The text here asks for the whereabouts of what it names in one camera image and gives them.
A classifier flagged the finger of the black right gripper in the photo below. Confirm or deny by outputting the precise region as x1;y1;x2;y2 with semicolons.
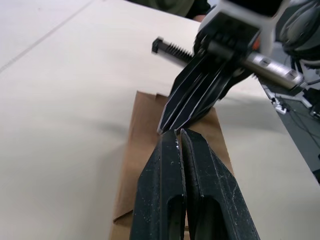
174;72;241;131
156;63;214;135

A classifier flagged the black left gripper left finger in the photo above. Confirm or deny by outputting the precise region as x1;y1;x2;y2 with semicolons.
129;129;187;240

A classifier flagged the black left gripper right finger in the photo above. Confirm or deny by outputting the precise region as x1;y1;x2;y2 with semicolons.
180;127;261;240

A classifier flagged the brown cardboard box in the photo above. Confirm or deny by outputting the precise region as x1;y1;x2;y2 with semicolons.
108;90;235;240

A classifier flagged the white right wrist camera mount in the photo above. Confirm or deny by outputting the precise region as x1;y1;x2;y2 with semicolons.
199;0;291;56

